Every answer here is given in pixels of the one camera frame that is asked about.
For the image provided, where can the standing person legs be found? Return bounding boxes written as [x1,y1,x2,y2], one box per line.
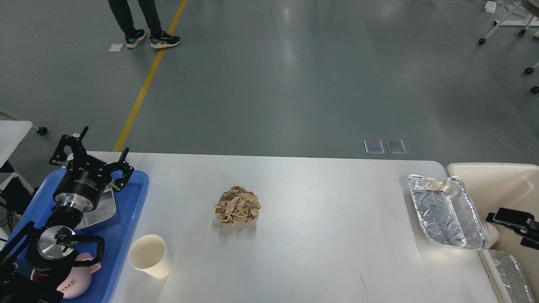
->
[108,0,181,49]

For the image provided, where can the white cup in bin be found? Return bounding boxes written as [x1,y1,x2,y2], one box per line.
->
[482,222,500,249]

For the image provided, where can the blue plastic tray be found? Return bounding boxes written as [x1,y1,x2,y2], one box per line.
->
[13,169,149,303]

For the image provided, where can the foil tray in bin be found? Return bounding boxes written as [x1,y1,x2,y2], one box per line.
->
[489,250,535,303]

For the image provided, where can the stainless steel rectangular tin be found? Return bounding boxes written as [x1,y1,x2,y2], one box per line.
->
[75,186,120,234]

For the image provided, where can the brown paper ball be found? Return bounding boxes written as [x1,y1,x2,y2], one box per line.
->
[214,186,261,228]

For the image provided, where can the clear floor plate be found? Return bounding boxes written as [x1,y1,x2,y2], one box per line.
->
[385,139,407,154]
[364,139,385,154]

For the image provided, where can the clear floor plate right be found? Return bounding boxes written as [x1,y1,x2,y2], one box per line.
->
[385,139,407,154]

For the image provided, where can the pink mug dark inside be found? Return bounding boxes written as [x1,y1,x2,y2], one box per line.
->
[30,252,101,299]

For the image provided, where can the white paper on floor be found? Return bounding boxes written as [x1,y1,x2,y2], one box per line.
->
[108,43,125,52]

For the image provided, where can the aluminium foil tray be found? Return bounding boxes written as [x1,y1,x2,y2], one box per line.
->
[407,174,490,250]

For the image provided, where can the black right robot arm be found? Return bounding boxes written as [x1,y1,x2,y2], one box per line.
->
[486,207,539,250]

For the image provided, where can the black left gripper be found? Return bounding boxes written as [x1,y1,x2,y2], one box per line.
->
[49,126,135,212]

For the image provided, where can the cream plastic bin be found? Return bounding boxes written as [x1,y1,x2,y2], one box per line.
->
[446,163,539,303]

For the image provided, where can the white side table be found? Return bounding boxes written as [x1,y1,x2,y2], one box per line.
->
[0,120,33,167]

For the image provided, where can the cream paper cup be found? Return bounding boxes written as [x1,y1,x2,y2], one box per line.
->
[128,234,172,279]

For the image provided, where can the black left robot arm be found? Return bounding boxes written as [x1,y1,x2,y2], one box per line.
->
[1,127,135,303]

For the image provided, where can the clear floor plate left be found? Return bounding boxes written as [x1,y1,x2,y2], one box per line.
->
[364,139,385,154]

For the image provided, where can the white wheeled cart frame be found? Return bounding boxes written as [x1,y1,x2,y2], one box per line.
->
[477,0,539,96]

